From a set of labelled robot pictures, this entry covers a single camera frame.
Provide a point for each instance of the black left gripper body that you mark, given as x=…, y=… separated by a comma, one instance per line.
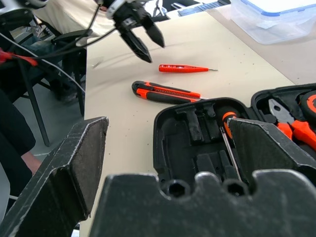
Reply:
x=132, y=14

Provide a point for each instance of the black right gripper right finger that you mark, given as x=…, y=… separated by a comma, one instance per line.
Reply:
x=266, y=148

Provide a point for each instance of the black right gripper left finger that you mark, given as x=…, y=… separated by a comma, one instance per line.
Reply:
x=61, y=177

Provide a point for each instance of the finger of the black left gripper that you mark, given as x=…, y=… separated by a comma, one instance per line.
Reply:
x=154, y=32
x=137, y=45

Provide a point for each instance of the red tester pen screwdriver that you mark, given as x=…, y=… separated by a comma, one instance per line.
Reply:
x=177, y=68

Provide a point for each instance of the orange black utility knife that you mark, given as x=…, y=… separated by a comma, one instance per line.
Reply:
x=160, y=95

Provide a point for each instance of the black zippered pouch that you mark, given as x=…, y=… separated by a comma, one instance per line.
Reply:
x=177, y=138

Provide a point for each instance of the dark laptop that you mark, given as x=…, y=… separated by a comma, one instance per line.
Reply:
x=197, y=8

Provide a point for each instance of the person in beige shirt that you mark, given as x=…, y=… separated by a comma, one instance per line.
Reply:
x=69, y=14

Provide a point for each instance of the black orange tape measure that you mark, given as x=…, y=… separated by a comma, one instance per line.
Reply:
x=311, y=103

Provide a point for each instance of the person in dark clothing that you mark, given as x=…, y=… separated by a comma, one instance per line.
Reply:
x=12, y=138

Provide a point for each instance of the black chair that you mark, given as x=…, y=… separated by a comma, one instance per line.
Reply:
x=71, y=37

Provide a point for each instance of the clear container with blue lid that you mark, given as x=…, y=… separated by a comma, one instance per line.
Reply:
x=271, y=22

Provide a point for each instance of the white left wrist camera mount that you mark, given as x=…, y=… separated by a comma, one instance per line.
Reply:
x=114, y=8

